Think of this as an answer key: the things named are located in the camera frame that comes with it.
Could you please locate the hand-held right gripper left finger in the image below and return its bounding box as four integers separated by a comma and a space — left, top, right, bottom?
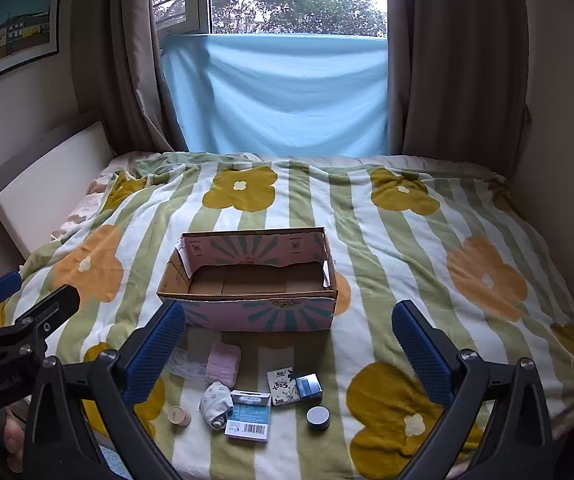
22, 300, 188, 480

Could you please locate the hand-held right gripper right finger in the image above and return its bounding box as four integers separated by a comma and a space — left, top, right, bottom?
391, 300, 552, 480

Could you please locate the clear plastic bag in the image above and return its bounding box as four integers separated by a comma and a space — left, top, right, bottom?
167, 347, 213, 383

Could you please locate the small beige round jar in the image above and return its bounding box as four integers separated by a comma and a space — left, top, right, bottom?
167, 405, 193, 428

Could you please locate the pink towel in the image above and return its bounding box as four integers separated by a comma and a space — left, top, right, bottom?
204, 342, 242, 391

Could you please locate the white patterned sock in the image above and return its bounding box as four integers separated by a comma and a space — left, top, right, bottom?
198, 380, 235, 430

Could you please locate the blue white box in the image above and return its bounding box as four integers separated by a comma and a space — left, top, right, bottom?
224, 389, 273, 443

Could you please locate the pink printed cardboard box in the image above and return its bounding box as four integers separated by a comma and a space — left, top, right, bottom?
156, 226, 339, 333

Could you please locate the small dark blue box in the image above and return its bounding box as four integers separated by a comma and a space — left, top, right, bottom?
294, 372, 324, 402

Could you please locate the black round jar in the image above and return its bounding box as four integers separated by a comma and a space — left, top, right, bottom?
306, 406, 329, 431

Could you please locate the black white patterned small box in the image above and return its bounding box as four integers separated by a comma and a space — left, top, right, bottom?
266, 366, 300, 407

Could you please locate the person's left hand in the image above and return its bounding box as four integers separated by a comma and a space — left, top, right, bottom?
0, 407, 30, 473

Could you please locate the white padded headboard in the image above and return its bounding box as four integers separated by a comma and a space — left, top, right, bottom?
0, 120, 115, 256

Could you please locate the striped floral blanket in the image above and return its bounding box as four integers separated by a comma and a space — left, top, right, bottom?
0, 152, 574, 480

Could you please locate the brown curtain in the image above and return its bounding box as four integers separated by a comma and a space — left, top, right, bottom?
74, 0, 188, 156
384, 0, 532, 161

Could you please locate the light blue hanging cloth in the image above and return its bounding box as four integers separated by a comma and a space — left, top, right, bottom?
159, 32, 390, 157

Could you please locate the wall poster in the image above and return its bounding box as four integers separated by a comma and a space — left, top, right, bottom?
0, 0, 63, 93

